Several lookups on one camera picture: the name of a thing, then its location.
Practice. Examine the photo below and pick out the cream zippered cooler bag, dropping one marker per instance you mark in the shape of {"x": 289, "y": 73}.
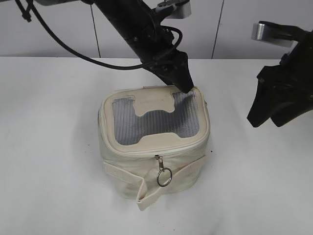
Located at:
{"x": 135, "y": 125}

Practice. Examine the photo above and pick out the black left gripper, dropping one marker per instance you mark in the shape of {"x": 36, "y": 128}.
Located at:
{"x": 172, "y": 69}

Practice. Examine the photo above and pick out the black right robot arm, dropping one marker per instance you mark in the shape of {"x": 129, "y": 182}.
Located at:
{"x": 302, "y": 54}

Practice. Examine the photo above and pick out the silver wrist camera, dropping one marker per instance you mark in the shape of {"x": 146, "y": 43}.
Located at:
{"x": 173, "y": 9}
{"x": 276, "y": 34}

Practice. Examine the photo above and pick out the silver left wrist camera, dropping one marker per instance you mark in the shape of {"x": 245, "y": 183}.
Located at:
{"x": 173, "y": 9}

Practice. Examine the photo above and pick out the silver ring zipper pull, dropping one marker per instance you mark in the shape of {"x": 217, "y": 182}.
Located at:
{"x": 161, "y": 171}

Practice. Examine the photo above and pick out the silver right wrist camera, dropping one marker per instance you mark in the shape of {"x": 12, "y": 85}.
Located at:
{"x": 276, "y": 34}

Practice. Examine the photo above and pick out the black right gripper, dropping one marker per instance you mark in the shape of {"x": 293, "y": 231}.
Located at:
{"x": 283, "y": 94}

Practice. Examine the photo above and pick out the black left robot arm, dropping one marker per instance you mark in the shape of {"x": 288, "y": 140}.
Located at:
{"x": 140, "y": 27}

